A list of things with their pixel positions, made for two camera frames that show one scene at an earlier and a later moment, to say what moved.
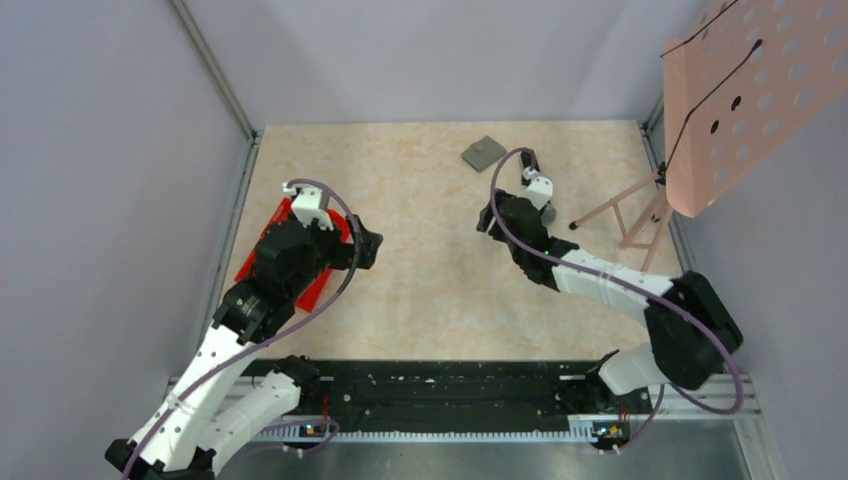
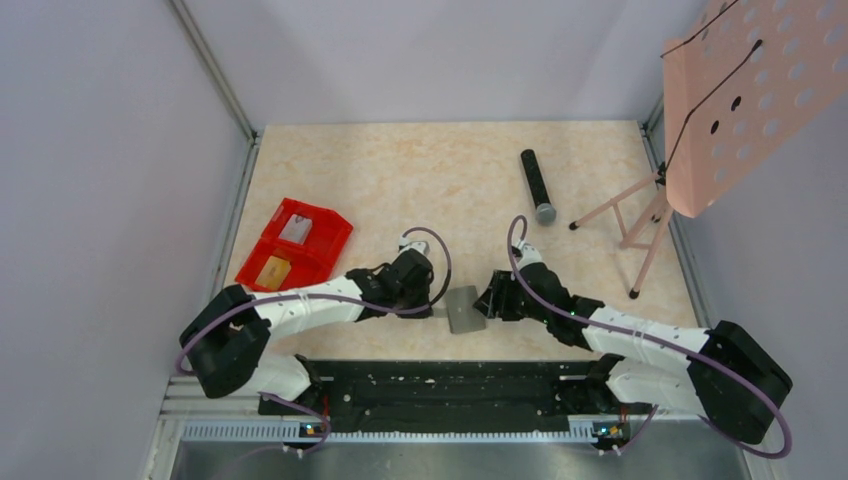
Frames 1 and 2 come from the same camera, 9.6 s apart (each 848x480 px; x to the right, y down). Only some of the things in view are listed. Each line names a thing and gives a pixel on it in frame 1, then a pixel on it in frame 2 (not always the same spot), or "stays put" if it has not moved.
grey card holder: [483, 153] → [463, 316]
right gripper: [530, 174] → [499, 299]
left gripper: [361, 245] → [420, 307]
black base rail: [453, 397] stays put
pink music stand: [748, 77] stays put
